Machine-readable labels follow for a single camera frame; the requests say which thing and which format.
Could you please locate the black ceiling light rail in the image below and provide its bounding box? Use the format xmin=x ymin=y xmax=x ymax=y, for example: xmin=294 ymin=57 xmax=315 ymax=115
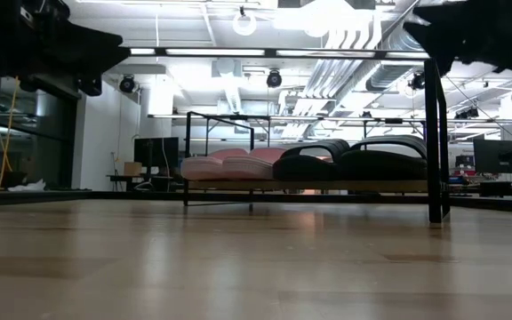
xmin=129 ymin=46 xmax=430 ymax=59

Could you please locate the wooden shelf with black frame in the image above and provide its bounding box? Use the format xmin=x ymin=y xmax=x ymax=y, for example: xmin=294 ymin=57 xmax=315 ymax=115
xmin=183 ymin=58 xmax=452 ymax=225

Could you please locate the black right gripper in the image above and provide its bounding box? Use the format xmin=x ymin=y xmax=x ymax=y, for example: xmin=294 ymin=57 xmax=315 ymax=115
xmin=402 ymin=0 xmax=512 ymax=79

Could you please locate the black ceiling spotlight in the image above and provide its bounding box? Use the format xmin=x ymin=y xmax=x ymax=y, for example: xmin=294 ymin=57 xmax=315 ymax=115
xmin=266 ymin=69 xmax=284 ymax=89
xmin=118 ymin=74 xmax=138 ymax=94
xmin=409 ymin=70 xmax=427 ymax=92

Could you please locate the silver ventilation duct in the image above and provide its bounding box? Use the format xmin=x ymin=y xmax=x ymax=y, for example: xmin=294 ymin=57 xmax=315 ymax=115
xmin=364 ymin=26 xmax=430 ymax=92

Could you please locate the white ring ceiling lamp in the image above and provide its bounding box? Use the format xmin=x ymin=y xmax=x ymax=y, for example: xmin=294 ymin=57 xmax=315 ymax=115
xmin=232 ymin=8 xmax=258 ymax=37

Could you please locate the yellow cable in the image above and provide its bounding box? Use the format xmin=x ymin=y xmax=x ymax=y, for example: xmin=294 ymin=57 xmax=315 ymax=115
xmin=0 ymin=76 xmax=20 ymax=193

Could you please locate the black rubber slide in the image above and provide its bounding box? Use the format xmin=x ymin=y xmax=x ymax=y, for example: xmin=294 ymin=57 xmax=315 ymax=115
xmin=338 ymin=134 xmax=429 ymax=181
xmin=272 ymin=138 xmax=351 ymax=182

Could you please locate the black computer monitor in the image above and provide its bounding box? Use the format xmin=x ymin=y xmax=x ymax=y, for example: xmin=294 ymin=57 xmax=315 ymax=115
xmin=133 ymin=136 xmax=180 ymax=171
xmin=473 ymin=139 xmax=512 ymax=174

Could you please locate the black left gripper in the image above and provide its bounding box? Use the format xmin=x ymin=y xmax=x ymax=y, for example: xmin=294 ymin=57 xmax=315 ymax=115
xmin=19 ymin=0 xmax=132 ymax=98

